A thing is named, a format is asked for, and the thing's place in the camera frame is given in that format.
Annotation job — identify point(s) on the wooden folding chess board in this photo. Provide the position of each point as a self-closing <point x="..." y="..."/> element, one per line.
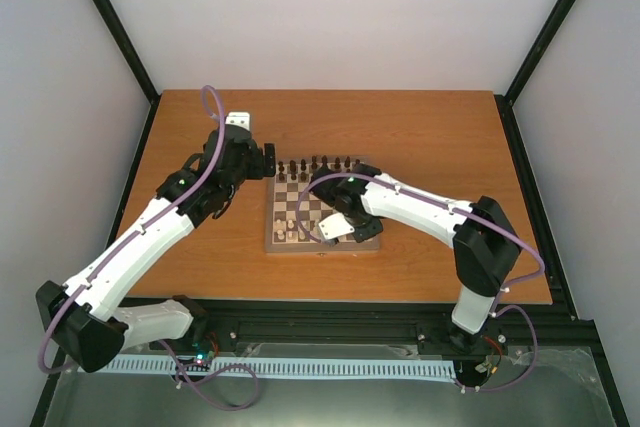
<point x="289" y="201"/>

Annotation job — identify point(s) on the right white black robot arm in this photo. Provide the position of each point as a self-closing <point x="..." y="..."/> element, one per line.
<point x="480" y="235"/>

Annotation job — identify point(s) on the light blue cable duct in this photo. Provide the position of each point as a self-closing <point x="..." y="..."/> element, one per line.
<point x="286" y="368"/>

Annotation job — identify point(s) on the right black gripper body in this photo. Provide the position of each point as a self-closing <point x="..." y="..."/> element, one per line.
<point x="371" y="222"/>

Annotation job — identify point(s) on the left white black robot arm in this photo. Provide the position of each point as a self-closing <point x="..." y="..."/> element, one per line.
<point x="83" y="315"/>

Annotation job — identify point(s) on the right controller wiring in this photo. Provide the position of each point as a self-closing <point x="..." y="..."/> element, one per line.
<point x="492" y="359"/>

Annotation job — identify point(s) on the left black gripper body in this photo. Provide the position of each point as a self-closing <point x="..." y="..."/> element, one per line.
<point x="257" y="171"/>

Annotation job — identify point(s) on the black aluminium frame rail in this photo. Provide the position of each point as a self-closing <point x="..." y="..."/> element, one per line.
<point x="235" y="324"/>

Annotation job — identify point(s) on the pile of white chess pieces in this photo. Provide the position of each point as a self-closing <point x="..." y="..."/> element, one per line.
<point x="287" y="231"/>

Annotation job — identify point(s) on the dark chess pieces row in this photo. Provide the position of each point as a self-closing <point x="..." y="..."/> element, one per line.
<point x="301" y="169"/>

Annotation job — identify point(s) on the left controller circuit board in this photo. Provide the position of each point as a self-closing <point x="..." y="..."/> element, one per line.
<point x="206" y="351"/>

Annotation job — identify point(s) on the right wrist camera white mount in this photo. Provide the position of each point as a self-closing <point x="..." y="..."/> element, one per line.
<point x="333" y="228"/>

